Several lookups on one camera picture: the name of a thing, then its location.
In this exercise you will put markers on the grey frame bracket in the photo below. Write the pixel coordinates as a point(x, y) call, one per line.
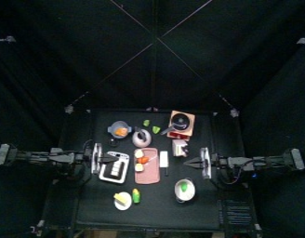
point(68, 108)
point(9, 39)
point(302, 41)
point(233, 112)

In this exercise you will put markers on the yellow toy cheese wedge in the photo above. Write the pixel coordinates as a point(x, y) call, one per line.
point(120, 199)

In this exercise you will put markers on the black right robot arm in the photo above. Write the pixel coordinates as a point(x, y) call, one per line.
point(258, 162)

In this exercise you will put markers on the pale yellow toy food half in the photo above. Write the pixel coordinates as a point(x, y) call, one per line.
point(138, 167)

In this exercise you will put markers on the white and black tray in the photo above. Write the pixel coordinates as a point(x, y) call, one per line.
point(105, 175)

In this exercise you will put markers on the green toy vegetable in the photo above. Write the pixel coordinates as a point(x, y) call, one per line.
point(184, 187)

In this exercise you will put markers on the toy corn with green husk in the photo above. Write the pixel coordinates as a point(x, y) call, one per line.
point(136, 195)

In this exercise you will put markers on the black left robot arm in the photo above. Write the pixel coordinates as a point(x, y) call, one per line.
point(42, 157)

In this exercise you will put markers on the white toy onion half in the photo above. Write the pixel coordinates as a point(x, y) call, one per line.
point(138, 153)

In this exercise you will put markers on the black toy frying pan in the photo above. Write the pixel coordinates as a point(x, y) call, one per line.
point(180, 121)

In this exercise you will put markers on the green toy leaf piece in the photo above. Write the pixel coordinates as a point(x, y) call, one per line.
point(156, 129)
point(146, 123)

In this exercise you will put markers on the blue-grey toy pot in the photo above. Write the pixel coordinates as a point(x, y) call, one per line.
point(113, 125)

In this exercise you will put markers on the white toy pot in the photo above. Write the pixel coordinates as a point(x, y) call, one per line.
point(185, 195)

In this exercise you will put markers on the printed label sticker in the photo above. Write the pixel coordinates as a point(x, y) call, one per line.
point(234, 212)

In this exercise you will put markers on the orange red toy tomato piece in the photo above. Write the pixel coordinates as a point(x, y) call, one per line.
point(142, 160)

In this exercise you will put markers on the white box with pictures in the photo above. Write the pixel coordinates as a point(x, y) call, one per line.
point(116, 169)

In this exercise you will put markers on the pink cutting board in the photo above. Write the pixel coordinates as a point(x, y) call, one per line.
point(146, 175)

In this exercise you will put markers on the white toy knife block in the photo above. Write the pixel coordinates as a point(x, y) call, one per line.
point(177, 148)

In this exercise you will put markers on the small black round lid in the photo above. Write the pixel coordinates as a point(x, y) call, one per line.
point(113, 142)

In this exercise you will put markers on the wooden toy stove red front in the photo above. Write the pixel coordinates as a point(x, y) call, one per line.
point(189, 131)

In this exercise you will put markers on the small white plate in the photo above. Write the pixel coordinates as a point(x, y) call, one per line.
point(125, 207)

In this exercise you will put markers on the orange toy food piece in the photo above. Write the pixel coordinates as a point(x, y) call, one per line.
point(121, 132)

